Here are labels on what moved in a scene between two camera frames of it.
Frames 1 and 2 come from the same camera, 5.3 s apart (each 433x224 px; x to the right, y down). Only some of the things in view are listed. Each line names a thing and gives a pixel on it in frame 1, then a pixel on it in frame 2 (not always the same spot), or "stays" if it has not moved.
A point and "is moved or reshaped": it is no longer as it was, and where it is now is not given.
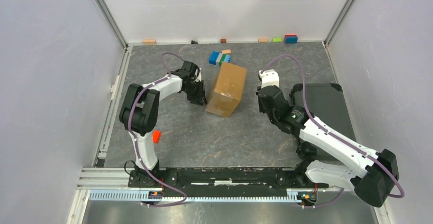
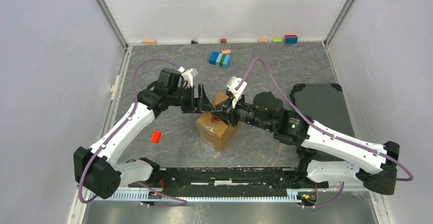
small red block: (156, 136) stays
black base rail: (223, 182) stays
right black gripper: (260, 105) → (227, 114)
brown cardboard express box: (228, 91) is moved or reshaped
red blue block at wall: (291, 39) stays
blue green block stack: (216, 58) stays
